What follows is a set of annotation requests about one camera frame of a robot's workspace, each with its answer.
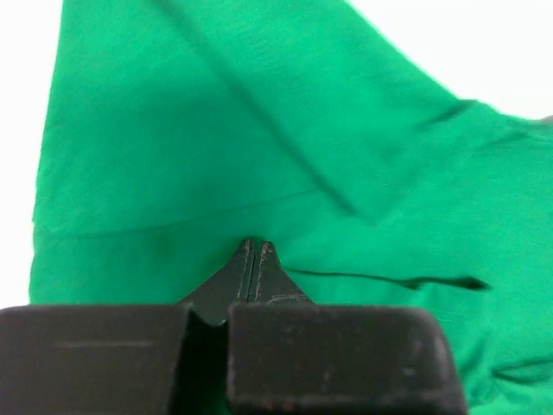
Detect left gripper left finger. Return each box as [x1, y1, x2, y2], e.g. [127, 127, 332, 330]
[1, 239, 255, 414]

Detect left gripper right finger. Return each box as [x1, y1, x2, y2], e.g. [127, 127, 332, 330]
[226, 240, 468, 414]

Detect green t shirt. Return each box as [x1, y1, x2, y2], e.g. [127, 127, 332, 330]
[29, 1, 552, 414]

